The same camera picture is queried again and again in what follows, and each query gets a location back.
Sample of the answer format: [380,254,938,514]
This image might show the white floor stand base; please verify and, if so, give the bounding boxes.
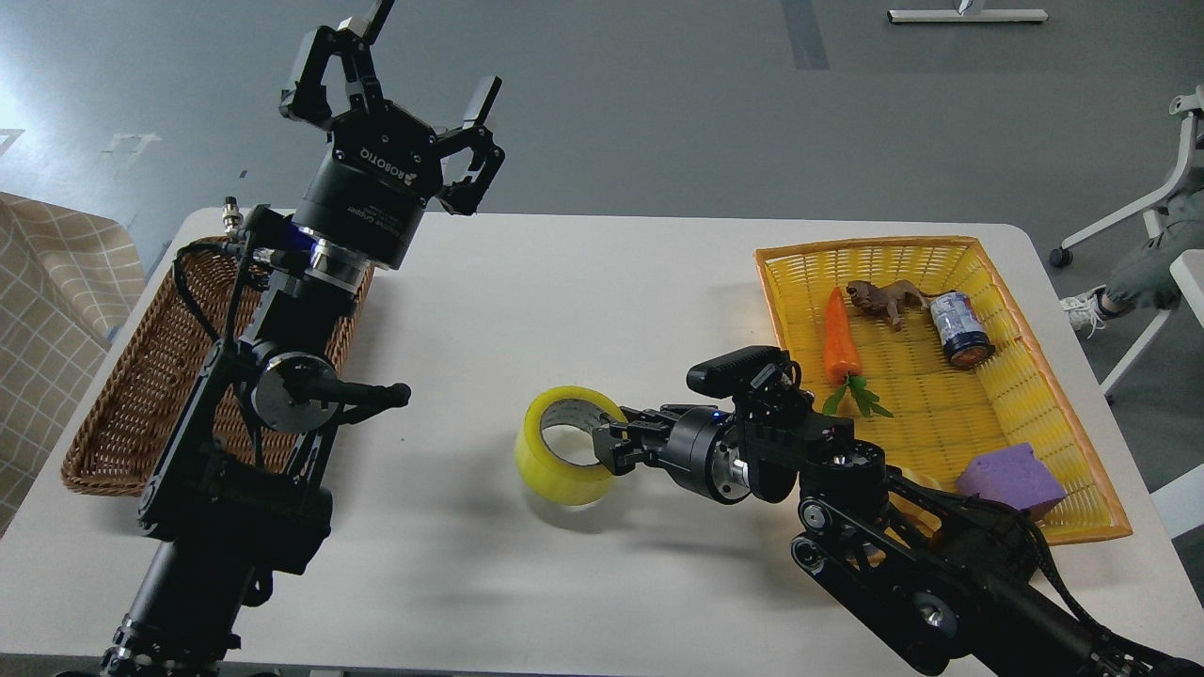
[886,6,1049,24]

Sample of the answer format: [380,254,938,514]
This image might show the brown wicker basket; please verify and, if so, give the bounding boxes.
[61,236,360,496]

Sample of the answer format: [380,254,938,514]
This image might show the small blue white can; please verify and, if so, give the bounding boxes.
[929,292,996,371]

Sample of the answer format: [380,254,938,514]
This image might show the yellow tape roll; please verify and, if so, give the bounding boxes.
[513,385,626,507]

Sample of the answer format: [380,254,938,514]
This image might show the person's leg with sneaker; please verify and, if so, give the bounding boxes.
[1060,187,1203,335]

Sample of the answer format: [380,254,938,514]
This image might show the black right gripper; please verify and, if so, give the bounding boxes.
[594,404,753,505]

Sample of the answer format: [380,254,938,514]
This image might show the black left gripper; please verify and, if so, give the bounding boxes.
[278,0,506,272]

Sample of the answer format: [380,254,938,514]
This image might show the beige checkered cloth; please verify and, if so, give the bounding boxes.
[1,193,146,528]

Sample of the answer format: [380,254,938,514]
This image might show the brown toy animal figure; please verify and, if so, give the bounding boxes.
[844,279,942,332]

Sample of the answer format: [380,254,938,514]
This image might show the purple foam block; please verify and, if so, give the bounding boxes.
[955,443,1068,520]

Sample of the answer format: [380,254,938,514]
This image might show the yellow plastic basket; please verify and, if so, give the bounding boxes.
[755,235,1132,544]

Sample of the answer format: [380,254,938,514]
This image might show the orange toy carrot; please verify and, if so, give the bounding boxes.
[821,288,895,418]

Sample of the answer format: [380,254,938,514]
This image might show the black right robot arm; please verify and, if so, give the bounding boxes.
[591,345,1202,676]

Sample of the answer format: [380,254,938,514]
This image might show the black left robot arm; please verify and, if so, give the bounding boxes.
[96,1,506,676]

